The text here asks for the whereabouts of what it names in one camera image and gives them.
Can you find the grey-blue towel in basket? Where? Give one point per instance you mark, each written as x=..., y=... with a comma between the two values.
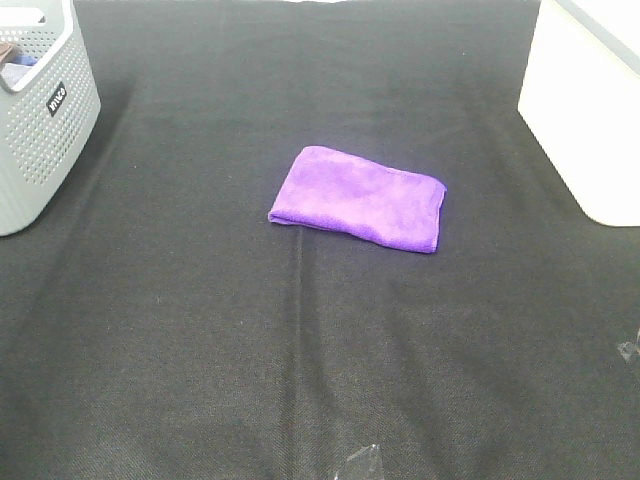
x=16, y=68

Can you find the purple microfiber towel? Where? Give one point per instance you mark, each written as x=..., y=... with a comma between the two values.
x=335, y=191

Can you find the brown towel in basket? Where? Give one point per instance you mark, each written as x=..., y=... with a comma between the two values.
x=7, y=52

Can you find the white plastic bin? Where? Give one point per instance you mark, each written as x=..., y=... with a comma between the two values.
x=580, y=99

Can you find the clear tape right edge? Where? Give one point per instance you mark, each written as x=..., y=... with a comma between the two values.
x=629, y=350

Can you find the black table cloth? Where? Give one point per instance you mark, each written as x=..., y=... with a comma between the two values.
x=155, y=325

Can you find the clear tape piece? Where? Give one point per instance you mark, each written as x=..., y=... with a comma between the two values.
x=365, y=464

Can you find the grey perforated laundry basket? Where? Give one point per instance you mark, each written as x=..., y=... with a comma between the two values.
x=48, y=116

